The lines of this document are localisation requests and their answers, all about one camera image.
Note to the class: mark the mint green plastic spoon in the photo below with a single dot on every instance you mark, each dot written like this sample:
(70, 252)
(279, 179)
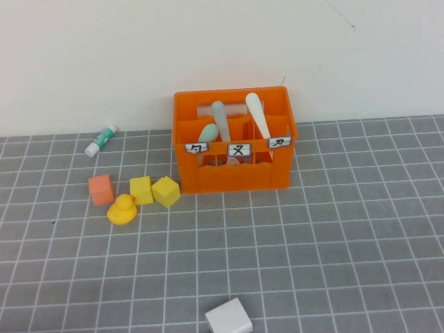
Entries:
(209, 133)

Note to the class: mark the grey plastic fork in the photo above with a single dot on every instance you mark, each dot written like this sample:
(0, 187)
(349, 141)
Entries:
(222, 119)

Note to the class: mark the cream plastic knife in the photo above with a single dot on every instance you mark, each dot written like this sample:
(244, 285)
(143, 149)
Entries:
(258, 116)

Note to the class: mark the orange plastic cutlery crate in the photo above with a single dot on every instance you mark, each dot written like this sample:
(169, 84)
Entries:
(243, 177)

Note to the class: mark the yellow foam cube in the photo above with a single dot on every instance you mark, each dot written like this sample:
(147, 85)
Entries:
(141, 190)
(166, 192)

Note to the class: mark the yellow rubber duck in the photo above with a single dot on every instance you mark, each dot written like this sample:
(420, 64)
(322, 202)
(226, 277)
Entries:
(120, 211)

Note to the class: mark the orange foam cube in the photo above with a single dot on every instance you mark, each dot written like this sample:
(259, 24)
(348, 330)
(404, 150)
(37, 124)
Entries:
(101, 190)

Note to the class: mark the teal and white glue stick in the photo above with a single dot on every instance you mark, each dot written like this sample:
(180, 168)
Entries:
(101, 140)

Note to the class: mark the grey grid table mat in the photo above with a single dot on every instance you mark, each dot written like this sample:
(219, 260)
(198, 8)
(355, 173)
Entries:
(347, 225)

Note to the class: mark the white rectangular box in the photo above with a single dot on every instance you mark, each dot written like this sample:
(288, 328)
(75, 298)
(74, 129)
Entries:
(229, 317)

